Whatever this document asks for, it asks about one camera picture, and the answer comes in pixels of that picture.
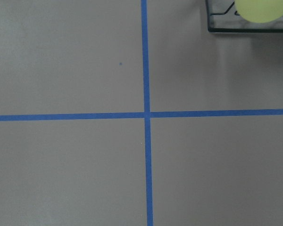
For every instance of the black wire cup rack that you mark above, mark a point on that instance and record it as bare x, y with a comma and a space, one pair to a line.
222, 16

